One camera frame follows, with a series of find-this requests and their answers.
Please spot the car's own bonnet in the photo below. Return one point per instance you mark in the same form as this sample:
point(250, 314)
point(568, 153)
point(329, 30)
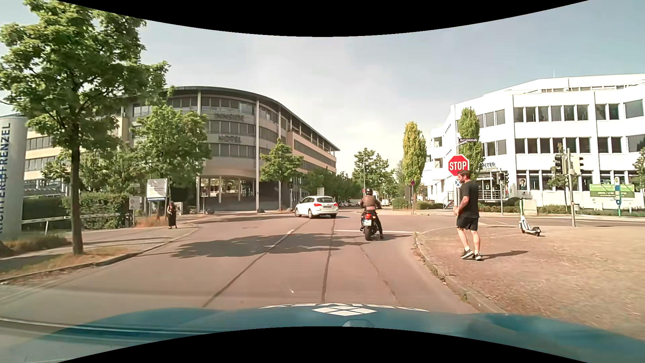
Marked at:
point(201, 327)

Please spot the green banner sign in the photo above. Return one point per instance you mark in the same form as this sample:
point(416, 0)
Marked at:
point(611, 190)

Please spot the tall poplar tree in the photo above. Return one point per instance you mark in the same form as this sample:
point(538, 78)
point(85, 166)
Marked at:
point(413, 151)
point(469, 141)

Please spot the white office building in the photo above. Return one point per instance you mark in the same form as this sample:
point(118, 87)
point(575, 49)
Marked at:
point(554, 136)

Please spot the grey asphalt road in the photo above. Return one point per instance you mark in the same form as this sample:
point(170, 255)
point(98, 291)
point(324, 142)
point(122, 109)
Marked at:
point(282, 272)

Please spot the blue road sign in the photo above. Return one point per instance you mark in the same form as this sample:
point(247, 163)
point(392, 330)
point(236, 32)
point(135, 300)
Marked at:
point(617, 186)

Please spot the white estate car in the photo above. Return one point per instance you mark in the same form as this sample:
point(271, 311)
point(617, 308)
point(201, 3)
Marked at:
point(317, 206)

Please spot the row of trees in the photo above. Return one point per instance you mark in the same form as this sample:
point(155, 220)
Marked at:
point(347, 181)

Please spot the red stop sign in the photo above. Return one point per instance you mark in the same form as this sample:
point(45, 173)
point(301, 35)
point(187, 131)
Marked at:
point(458, 165)

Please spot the round road sign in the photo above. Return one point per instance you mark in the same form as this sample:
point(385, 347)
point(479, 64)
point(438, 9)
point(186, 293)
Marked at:
point(412, 184)

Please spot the green hedge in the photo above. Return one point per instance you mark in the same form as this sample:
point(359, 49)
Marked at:
point(95, 209)

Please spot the small tree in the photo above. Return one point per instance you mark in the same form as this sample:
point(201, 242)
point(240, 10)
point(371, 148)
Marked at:
point(280, 164)

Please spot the metal railing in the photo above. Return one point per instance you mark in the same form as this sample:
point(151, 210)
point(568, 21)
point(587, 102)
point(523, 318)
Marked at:
point(65, 218)

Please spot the white advertising column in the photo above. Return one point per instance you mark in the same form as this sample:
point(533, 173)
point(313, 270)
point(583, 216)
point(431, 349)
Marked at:
point(11, 176)

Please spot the electric scooter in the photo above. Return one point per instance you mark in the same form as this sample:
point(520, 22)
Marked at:
point(527, 225)

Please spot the white billboard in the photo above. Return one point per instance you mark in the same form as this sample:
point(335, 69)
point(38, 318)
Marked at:
point(156, 189)

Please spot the person on motorcycle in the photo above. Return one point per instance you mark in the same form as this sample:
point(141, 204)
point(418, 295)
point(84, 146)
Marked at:
point(370, 214)

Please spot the traffic light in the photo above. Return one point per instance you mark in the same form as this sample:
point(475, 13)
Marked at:
point(570, 166)
point(501, 179)

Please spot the large tree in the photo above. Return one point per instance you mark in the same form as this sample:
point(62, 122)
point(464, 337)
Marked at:
point(75, 90)

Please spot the dry grass verge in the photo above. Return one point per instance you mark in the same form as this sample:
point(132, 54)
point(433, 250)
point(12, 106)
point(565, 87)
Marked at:
point(65, 259)

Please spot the cobbled pavement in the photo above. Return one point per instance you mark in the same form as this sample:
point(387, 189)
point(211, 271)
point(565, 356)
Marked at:
point(544, 267)

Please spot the curved beige office building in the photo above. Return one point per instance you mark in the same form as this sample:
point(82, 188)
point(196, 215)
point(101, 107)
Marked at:
point(237, 146)

